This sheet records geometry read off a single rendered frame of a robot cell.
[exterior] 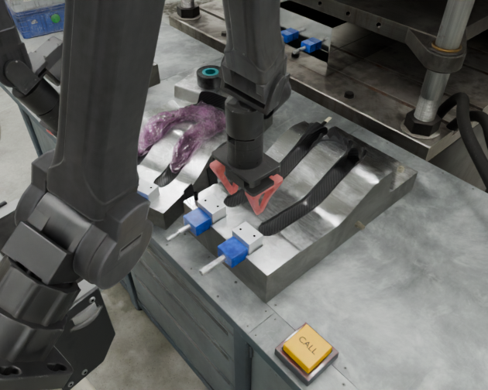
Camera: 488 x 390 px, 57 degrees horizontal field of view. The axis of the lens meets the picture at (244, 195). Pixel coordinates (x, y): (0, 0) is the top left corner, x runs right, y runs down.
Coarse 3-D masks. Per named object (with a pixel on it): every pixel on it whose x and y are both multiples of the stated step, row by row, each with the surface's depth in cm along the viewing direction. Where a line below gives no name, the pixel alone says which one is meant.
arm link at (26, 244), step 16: (48, 192) 40; (48, 208) 40; (64, 208) 40; (32, 224) 40; (48, 224) 40; (64, 224) 39; (80, 224) 39; (16, 240) 39; (32, 240) 39; (48, 240) 39; (64, 240) 39; (80, 240) 39; (16, 256) 39; (32, 256) 38; (48, 256) 38; (64, 256) 38; (32, 272) 39; (48, 272) 38; (64, 272) 40
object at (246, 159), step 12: (228, 144) 69; (240, 144) 67; (252, 144) 67; (216, 156) 73; (228, 156) 71; (240, 156) 69; (252, 156) 69; (264, 156) 73; (228, 168) 72; (240, 168) 70; (252, 168) 71; (264, 168) 71; (276, 168) 71; (252, 180) 69
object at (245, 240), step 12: (240, 228) 86; (252, 228) 86; (228, 240) 86; (240, 240) 85; (252, 240) 84; (228, 252) 84; (240, 252) 84; (252, 252) 86; (216, 264) 83; (228, 264) 85
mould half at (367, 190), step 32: (320, 160) 101; (384, 160) 111; (224, 192) 98; (288, 192) 99; (352, 192) 94; (384, 192) 100; (224, 224) 91; (256, 224) 91; (320, 224) 92; (352, 224) 97; (256, 256) 85; (288, 256) 85; (320, 256) 94; (256, 288) 87
